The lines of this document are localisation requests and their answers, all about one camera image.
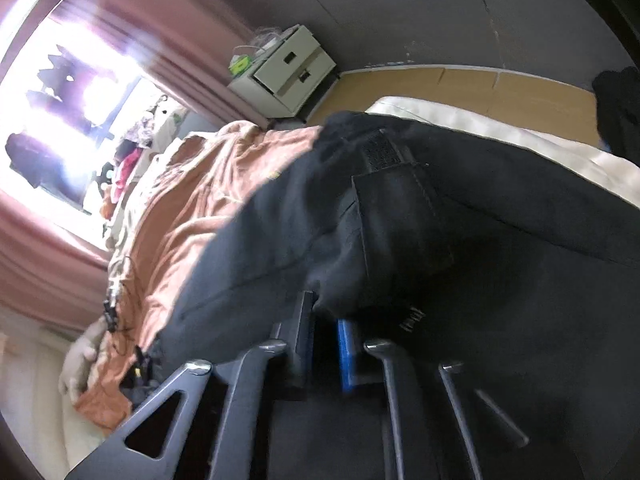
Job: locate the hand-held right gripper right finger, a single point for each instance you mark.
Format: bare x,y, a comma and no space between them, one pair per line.
347,355

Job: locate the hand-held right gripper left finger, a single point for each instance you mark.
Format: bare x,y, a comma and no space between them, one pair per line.
302,330

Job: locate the black pants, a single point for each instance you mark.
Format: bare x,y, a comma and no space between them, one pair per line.
450,235

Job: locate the brown blanket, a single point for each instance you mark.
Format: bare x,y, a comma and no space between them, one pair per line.
200,210

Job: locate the beige plush toy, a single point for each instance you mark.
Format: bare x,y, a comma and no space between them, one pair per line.
80,360

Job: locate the white nightstand with drawers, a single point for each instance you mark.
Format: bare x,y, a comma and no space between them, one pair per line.
285,75

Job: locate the green packet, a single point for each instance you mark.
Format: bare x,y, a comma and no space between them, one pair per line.
239,64

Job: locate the pink curtain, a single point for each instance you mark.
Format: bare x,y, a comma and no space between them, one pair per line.
190,60

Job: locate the dark hanging garment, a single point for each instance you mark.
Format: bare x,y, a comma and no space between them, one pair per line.
32,160
65,67

